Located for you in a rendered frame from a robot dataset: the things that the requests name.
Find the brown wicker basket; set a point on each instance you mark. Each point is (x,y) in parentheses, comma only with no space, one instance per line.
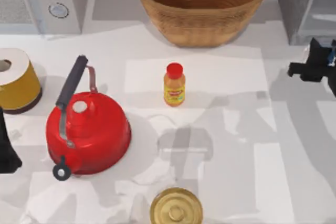
(202,22)

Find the orange bottle with red cap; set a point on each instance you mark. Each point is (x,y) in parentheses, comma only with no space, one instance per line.
(174,90)

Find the gold tin can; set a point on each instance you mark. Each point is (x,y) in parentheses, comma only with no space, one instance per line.
(176,208)

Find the pale microwave oven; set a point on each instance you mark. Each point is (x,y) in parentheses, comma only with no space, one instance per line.
(76,3)

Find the small microwave knob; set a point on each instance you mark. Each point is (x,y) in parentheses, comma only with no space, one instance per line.
(58,10)

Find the white and yellow paper roll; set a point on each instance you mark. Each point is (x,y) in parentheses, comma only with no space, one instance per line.
(18,87)

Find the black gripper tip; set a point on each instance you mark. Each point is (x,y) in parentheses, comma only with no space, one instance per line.
(6,150)

